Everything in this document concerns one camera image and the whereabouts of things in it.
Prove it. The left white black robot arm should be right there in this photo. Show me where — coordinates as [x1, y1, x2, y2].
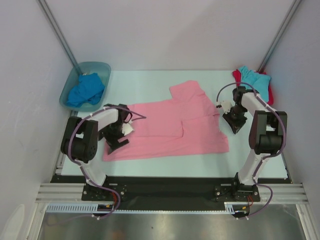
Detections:
[60, 104, 133, 200]

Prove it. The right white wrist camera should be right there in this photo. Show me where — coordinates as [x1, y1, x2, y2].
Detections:
[216, 100, 233, 114]

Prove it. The left aluminium corner post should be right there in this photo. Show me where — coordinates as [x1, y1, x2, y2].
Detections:
[36, 0, 78, 67]

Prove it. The red folded t shirt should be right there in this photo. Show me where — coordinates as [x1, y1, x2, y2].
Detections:
[232, 69, 274, 105]

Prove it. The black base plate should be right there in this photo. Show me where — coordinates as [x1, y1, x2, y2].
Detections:
[49, 174, 293, 211]

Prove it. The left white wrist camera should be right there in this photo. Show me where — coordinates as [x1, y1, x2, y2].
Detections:
[121, 123, 134, 136]

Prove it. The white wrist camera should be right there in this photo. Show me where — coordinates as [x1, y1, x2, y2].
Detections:
[121, 123, 134, 136]
[216, 100, 233, 114]

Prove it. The right slotted cable duct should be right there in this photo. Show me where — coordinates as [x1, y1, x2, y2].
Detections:
[224, 202, 251, 215]

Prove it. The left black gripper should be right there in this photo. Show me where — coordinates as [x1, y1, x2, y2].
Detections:
[97, 121, 129, 154]

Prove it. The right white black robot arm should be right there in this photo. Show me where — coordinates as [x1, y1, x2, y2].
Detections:
[219, 86, 288, 201]

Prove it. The left slotted cable duct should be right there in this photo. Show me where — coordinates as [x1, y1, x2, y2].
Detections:
[46, 203, 114, 214]

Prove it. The teal plastic bin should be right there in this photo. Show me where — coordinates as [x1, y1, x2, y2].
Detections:
[59, 61, 111, 112]

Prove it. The pink t shirt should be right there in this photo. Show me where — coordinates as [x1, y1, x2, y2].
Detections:
[102, 80, 229, 162]

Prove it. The front aluminium rail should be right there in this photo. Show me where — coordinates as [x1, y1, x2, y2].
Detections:
[35, 183, 309, 205]

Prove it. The slotted cable duct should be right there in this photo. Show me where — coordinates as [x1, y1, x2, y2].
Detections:
[46, 203, 114, 214]
[224, 202, 251, 215]

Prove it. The teal folded t shirt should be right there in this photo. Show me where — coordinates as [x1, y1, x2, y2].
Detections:
[237, 66, 271, 102]

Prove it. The aluminium corner post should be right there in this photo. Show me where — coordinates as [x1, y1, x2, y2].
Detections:
[257, 0, 304, 73]
[36, 0, 78, 67]

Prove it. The right aluminium corner post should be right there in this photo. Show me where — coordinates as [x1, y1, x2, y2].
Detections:
[257, 0, 304, 73]

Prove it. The blue crumpled t shirt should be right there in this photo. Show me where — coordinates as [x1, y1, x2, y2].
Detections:
[66, 73, 105, 108]

